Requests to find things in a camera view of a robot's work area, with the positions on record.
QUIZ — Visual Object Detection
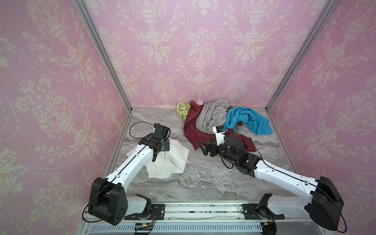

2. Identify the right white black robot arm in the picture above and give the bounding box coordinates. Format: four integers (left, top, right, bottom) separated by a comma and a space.
199, 137, 345, 232

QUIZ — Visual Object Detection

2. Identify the blue cloth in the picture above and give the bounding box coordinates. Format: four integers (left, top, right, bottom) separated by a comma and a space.
224, 107, 273, 135

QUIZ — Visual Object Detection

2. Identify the maroon cloth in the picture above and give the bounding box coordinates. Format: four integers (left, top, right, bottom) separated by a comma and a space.
183, 101, 256, 152

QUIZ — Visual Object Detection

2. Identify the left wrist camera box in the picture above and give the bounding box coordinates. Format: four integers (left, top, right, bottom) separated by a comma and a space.
153, 123, 170, 140

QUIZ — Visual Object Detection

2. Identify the aluminium front rail frame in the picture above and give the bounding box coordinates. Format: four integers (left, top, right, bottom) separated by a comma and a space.
76, 201, 334, 235

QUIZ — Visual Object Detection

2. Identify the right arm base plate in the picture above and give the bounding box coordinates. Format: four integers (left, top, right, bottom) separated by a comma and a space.
240, 204, 285, 221

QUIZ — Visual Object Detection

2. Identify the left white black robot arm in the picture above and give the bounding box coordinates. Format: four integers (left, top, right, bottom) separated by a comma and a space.
84, 123, 171, 225

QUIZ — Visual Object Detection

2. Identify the aluminium corner post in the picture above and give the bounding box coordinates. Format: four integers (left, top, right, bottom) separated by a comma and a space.
73, 0, 132, 113
265, 0, 339, 113

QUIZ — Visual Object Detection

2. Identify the white cloth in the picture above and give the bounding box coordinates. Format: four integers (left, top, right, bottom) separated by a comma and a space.
145, 139, 189, 179

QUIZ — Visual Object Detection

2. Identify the yellow floral cloth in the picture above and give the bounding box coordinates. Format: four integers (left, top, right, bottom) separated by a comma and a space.
176, 102, 191, 121

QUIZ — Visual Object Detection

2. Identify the grey cloth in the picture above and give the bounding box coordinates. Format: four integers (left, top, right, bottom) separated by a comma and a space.
195, 99, 230, 134

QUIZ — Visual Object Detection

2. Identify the right aluminium corner post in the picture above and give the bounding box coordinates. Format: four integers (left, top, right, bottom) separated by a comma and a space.
265, 0, 339, 113

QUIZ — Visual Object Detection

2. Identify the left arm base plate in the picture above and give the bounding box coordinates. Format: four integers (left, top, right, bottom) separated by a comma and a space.
124, 203, 165, 220

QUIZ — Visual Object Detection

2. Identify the left aluminium corner post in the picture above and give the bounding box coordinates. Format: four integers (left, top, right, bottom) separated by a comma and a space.
73, 0, 132, 113

